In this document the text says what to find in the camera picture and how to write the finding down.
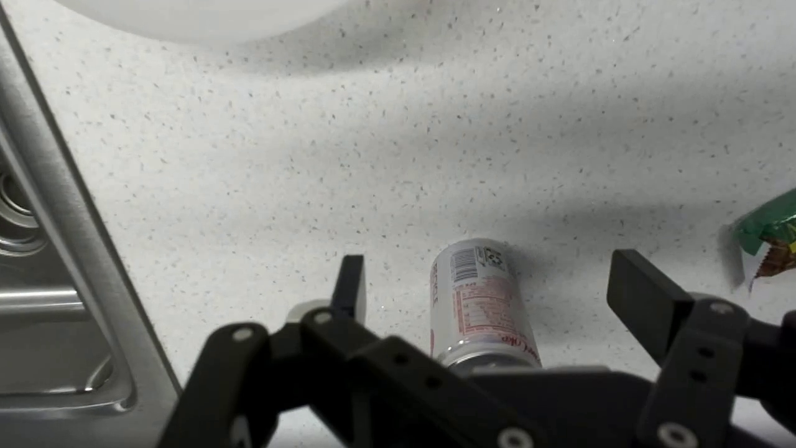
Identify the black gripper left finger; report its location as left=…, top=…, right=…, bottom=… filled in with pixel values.
left=156, top=251, right=532, bottom=448

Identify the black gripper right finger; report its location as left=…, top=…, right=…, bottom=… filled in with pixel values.
left=608, top=247, right=796, bottom=448

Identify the white red soda can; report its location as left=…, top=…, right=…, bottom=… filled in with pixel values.
left=427, top=237, right=545, bottom=373

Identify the translucent white plastic bowl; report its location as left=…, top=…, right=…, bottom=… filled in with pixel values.
left=52, top=0, right=354, bottom=47

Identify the green snack bar wrapper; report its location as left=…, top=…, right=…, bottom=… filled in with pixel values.
left=732, top=187, right=796, bottom=293

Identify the stainless steel sink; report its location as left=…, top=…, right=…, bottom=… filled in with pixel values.
left=0, top=4, right=184, bottom=448

